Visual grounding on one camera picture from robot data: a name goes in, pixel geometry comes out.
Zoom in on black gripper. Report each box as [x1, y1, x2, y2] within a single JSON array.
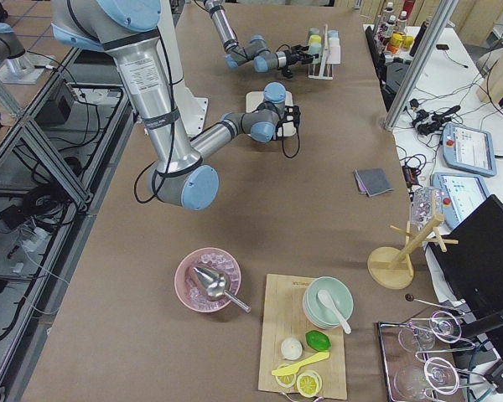
[[283, 44, 319, 67]]

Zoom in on cream rabbit tray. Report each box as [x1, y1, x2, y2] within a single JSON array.
[[246, 90, 293, 141]]

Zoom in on green cup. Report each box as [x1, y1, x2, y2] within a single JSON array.
[[307, 42, 322, 64]]

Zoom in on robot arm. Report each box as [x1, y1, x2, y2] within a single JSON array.
[[203, 1, 319, 78], [52, 1, 289, 210]]

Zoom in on yellow cup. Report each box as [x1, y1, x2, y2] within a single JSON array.
[[308, 34, 322, 54]]

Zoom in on grey cup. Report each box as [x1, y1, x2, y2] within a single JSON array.
[[308, 27, 319, 38]]

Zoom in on pink cup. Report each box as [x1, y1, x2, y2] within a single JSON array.
[[327, 43, 342, 65]]

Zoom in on cream white cup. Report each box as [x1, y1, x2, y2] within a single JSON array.
[[329, 37, 340, 47]]

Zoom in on clear glass cup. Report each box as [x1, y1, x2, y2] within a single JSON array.
[[410, 187, 443, 229]]

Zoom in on grey folded cloth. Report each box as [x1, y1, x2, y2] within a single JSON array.
[[354, 168, 393, 197]]

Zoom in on teach pendant far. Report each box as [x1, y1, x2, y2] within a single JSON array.
[[442, 122, 497, 177]]

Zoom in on teach pendant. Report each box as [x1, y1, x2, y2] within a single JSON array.
[[442, 122, 497, 177], [431, 173, 490, 229]]

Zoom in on teach pendant near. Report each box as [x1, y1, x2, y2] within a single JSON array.
[[431, 173, 490, 229]]

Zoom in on wooden mug tree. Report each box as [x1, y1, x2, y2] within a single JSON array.
[[367, 213, 459, 290]]

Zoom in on white ceramic spoon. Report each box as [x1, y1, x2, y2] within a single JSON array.
[[318, 289, 351, 334]]

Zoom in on metal ice scoop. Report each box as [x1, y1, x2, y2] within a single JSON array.
[[189, 264, 251, 313]]

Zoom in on stacked green bowls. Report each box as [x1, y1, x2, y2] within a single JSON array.
[[302, 276, 355, 330]]

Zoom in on pink bowl with ice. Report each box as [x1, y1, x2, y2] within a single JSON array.
[[174, 247, 241, 313]]

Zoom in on black monitor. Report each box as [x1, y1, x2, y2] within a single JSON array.
[[432, 194, 503, 317]]

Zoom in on green lime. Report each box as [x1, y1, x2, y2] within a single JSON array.
[[305, 330, 331, 352]]

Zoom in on white peeled fruit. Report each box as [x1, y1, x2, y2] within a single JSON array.
[[280, 337, 303, 361]]

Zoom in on wooden cutting board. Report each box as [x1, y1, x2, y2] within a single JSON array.
[[257, 273, 349, 399]]

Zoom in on yellow plastic knife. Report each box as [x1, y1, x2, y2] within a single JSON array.
[[271, 351, 330, 377]]

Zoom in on lemon slice left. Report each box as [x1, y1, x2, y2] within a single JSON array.
[[275, 373, 296, 389]]

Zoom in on lemon slice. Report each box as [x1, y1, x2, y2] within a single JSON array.
[[296, 370, 323, 398], [275, 373, 296, 389]]

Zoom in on lemon slice right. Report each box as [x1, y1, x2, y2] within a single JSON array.
[[296, 370, 323, 398]]

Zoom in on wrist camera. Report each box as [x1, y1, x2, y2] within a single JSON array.
[[281, 66, 293, 79], [276, 106, 301, 139]]

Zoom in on white wire cup rack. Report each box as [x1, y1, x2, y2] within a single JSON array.
[[308, 25, 333, 80]]

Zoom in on aluminium frame post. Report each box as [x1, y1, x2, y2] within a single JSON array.
[[383, 0, 459, 131]]

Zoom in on wire glass rack tray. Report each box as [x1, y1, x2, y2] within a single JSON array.
[[376, 304, 495, 401]]

